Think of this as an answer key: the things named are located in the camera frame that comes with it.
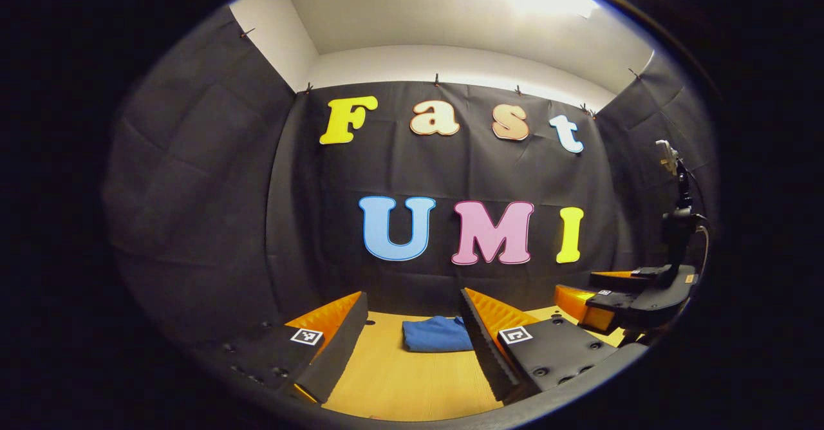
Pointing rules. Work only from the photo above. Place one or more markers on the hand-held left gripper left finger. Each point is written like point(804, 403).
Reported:
point(338, 346)

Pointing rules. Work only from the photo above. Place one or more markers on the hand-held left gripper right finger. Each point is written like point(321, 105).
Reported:
point(486, 346)

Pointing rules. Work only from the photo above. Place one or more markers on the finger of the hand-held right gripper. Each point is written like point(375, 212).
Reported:
point(634, 279)
point(605, 304)

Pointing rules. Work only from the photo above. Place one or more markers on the black backdrop cloth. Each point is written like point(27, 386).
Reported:
point(212, 192)

